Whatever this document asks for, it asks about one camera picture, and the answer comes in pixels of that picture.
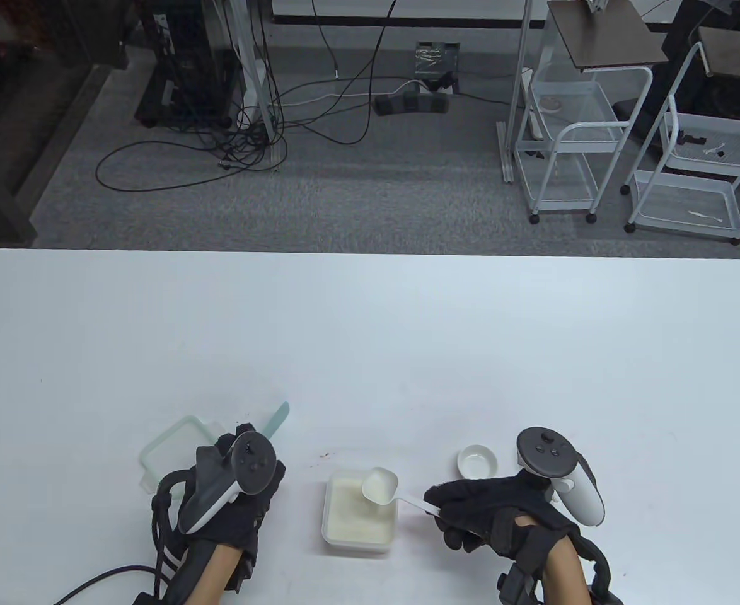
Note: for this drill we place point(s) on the person's left hand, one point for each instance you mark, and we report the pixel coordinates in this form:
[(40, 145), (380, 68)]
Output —
[(244, 523)]

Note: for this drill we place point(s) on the person's right hand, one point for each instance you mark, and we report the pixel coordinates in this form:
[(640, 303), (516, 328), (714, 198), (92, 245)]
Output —
[(490, 504)]

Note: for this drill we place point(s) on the small round white dish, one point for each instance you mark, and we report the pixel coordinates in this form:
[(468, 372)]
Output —
[(477, 461)]

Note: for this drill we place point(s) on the clear lid with green rim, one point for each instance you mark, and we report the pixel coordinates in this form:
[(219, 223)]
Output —
[(168, 450)]

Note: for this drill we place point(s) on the white sugar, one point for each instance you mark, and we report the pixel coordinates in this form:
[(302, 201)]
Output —
[(351, 517)]

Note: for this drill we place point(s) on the teal dessert spatula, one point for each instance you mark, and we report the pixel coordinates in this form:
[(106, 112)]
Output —
[(278, 417)]

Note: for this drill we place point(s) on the white coffee spoon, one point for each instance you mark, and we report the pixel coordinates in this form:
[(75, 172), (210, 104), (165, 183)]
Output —
[(379, 485)]

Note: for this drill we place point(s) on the clear plastic sugar container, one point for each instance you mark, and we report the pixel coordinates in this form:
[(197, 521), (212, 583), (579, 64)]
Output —
[(357, 549)]

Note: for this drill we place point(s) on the person's left forearm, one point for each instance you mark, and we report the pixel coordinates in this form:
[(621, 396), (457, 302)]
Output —
[(209, 573)]

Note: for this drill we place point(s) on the person's right forearm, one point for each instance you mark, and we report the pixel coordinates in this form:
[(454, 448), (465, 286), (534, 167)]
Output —
[(562, 567)]

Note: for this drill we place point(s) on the black and white left controller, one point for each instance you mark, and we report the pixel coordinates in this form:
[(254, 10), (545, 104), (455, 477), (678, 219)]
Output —
[(253, 463)]

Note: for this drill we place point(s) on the black and white controller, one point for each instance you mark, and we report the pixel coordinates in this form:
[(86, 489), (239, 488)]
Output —
[(253, 463), (546, 450)]

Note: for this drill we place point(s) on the black and white right controller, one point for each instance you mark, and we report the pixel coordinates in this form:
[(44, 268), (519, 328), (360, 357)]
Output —
[(546, 450)]

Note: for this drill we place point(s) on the thin white stick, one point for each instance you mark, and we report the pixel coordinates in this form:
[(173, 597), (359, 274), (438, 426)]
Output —
[(704, 215)]

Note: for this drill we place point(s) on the black power strip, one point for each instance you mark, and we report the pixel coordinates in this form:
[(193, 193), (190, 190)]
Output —
[(408, 104)]

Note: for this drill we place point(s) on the small white plastic piece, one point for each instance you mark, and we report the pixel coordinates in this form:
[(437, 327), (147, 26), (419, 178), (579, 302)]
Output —
[(716, 150)]

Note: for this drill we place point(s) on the black floor box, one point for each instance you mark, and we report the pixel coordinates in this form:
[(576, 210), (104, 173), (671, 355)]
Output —
[(436, 60)]

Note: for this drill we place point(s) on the black computer rack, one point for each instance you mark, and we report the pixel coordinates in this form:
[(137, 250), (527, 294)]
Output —
[(187, 63)]

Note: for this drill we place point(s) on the dark glass partition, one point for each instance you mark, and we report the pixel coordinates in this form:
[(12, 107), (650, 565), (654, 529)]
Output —
[(4, 126)]

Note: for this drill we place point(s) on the white cart with brown top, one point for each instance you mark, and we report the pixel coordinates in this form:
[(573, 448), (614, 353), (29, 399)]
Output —
[(609, 34), (735, 53)]

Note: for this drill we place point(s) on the silver aluminium frame leg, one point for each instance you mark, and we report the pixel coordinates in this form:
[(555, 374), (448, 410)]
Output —
[(273, 148), (507, 164)]

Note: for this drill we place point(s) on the black bracket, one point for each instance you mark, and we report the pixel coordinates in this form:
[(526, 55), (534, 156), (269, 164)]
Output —
[(694, 138)]

